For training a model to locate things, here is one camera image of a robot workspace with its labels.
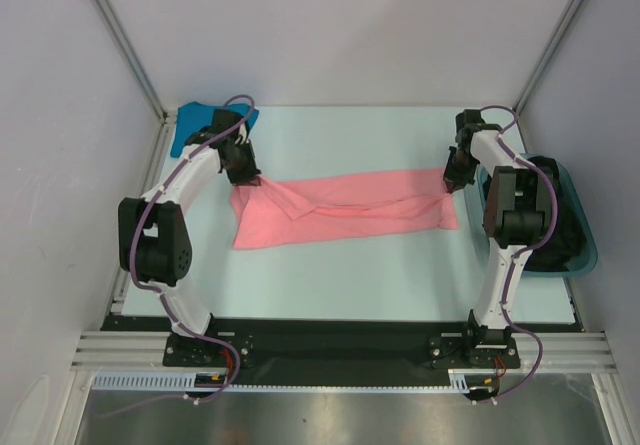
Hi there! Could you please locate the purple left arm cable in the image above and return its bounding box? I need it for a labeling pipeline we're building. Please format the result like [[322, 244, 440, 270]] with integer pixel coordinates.
[[94, 93, 256, 419]]

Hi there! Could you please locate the pink t shirt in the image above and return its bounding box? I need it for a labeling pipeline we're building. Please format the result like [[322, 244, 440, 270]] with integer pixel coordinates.
[[230, 168, 459, 250]]

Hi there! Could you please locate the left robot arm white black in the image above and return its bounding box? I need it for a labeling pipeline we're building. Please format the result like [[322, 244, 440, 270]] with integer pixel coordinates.
[[118, 107, 260, 365]]

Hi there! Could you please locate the aluminium corner post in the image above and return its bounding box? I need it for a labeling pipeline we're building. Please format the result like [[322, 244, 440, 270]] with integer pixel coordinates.
[[74, 0, 176, 125], [512, 0, 606, 116]]

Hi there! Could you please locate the left aluminium corner post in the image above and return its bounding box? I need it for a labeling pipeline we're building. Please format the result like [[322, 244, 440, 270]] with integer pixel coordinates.
[[74, 0, 176, 125]]

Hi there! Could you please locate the white slotted cable duct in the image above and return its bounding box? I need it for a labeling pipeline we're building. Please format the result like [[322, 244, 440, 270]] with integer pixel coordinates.
[[91, 370, 496, 395]]

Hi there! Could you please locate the folded blue t shirt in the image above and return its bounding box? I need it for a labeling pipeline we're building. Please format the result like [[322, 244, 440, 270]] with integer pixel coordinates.
[[169, 101, 260, 158]]

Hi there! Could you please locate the aluminium front frame rail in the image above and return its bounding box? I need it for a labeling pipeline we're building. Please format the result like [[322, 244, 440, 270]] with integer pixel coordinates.
[[71, 331, 617, 374]]

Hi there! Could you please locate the right aluminium corner post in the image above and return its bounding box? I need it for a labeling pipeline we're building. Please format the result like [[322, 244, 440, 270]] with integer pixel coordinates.
[[512, 0, 606, 116]]

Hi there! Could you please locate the teal plastic basket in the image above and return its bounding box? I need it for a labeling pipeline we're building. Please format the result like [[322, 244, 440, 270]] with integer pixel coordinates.
[[465, 154, 598, 278]]

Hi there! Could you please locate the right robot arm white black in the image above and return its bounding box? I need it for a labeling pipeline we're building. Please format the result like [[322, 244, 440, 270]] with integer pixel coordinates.
[[443, 109, 558, 368]]

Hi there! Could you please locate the black t shirt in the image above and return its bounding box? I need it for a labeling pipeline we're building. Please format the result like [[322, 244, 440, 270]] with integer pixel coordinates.
[[525, 155, 590, 276]]

